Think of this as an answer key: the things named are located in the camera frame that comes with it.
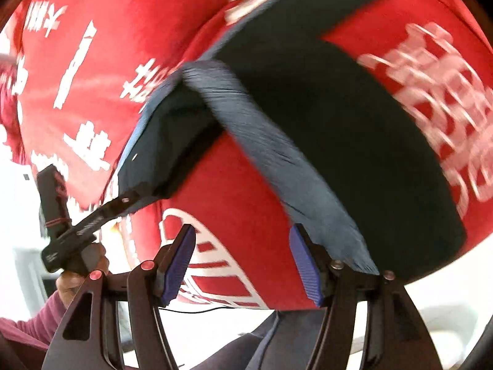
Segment person's left forearm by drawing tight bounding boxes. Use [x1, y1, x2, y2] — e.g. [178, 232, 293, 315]
[0, 291, 69, 351]

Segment person's leg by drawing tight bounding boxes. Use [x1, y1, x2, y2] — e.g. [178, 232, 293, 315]
[190, 310, 334, 370]

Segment black pants with blue waistband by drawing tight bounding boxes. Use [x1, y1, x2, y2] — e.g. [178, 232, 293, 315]
[116, 0, 468, 282]

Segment white bedding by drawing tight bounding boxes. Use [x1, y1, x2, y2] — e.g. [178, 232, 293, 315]
[402, 297, 476, 370]

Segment red printed blanket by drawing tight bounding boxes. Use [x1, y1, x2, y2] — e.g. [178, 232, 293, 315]
[0, 0, 493, 311]

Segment person's left hand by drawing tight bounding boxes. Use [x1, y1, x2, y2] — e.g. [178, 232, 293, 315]
[56, 245, 110, 309]

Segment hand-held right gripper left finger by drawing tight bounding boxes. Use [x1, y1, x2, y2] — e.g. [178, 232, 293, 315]
[42, 224, 197, 370]

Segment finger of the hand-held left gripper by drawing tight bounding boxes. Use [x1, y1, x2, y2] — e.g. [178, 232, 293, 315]
[98, 183, 155, 222]

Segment thin black cable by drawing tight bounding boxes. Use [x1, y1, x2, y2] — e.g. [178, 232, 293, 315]
[158, 305, 241, 315]

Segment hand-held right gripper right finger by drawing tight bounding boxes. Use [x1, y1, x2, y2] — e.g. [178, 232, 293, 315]
[289, 223, 443, 370]

